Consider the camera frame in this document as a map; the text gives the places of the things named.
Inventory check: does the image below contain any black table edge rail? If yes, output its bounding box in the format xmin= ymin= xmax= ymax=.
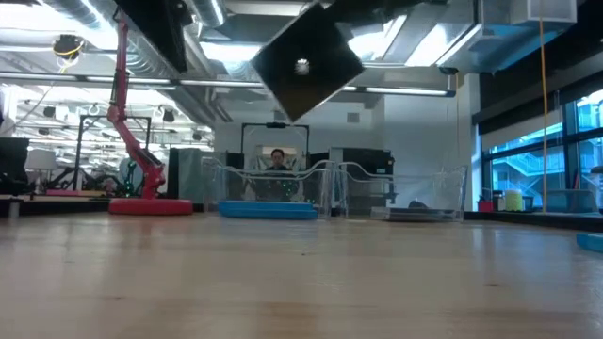
xmin=0 ymin=195 xmax=603 ymax=233

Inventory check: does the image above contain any person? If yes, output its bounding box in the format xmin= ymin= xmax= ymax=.
xmin=256 ymin=148 xmax=302 ymax=203
xmin=117 ymin=157 xmax=142 ymax=194

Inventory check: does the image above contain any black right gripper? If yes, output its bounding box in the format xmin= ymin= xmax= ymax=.
xmin=329 ymin=0 xmax=448 ymax=13

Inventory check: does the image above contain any yellow-green container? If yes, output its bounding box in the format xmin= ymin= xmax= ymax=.
xmin=503 ymin=189 xmax=524 ymax=213

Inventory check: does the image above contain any black ceiling cable reel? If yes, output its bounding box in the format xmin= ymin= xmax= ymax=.
xmin=51 ymin=33 xmax=87 ymax=61

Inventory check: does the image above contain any black cabinet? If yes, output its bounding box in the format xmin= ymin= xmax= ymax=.
xmin=329 ymin=147 xmax=396 ymax=216

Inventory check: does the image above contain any ceiling light strip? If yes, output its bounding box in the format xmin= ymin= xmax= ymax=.
xmin=0 ymin=70 xmax=457 ymax=98

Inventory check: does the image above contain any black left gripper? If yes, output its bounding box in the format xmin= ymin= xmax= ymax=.
xmin=115 ymin=0 xmax=194 ymax=74

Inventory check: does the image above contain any grey covered panel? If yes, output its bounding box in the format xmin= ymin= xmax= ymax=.
xmin=167 ymin=147 xmax=204 ymax=200

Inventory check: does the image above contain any black portal frame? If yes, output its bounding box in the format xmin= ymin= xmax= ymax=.
xmin=73 ymin=114 xmax=153 ymax=192
xmin=240 ymin=121 xmax=311 ymax=167

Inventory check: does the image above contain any yellow hanging cable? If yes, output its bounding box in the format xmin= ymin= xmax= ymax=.
xmin=538 ymin=18 xmax=550 ymax=213

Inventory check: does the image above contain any black monitor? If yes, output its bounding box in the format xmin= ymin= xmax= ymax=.
xmin=0 ymin=137 xmax=31 ymax=176

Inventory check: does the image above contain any clear acrylic bin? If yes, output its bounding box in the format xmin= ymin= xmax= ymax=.
xmin=201 ymin=156 xmax=336 ymax=220
xmin=336 ymin=161 xmax=469 ymax=222

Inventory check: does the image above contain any blue jewel case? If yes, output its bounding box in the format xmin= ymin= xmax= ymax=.
xmin=575 ymin=232 xmax=603 ymax=254
xmin=219 ymin=210 xmax=319 ymax=221
xmin=218 ymin=201 xmax=316 ymax=213

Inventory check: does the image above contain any red articulated desk lamp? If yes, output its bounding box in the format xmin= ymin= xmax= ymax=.
xmin=106 ymin=11 xmax=194 ymax=217

